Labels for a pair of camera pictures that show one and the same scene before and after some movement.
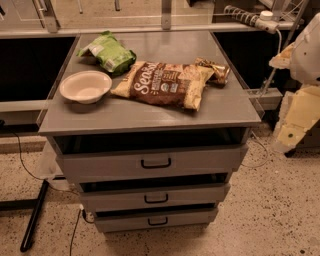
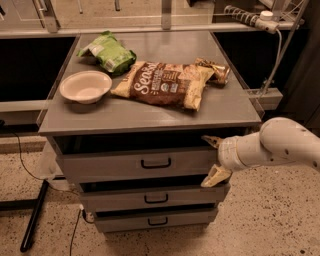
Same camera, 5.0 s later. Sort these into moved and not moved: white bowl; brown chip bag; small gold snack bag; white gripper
Moved: white gripper
Not moved: small gold snack bag; white bowl; brown chip bag
